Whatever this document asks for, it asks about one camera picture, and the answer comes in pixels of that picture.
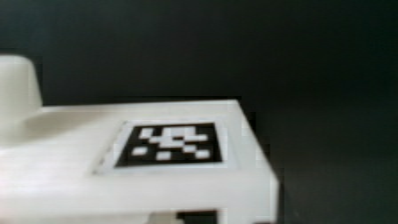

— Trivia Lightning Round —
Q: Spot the white drawer tray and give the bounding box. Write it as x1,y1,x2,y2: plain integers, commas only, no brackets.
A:
0,55,279,224

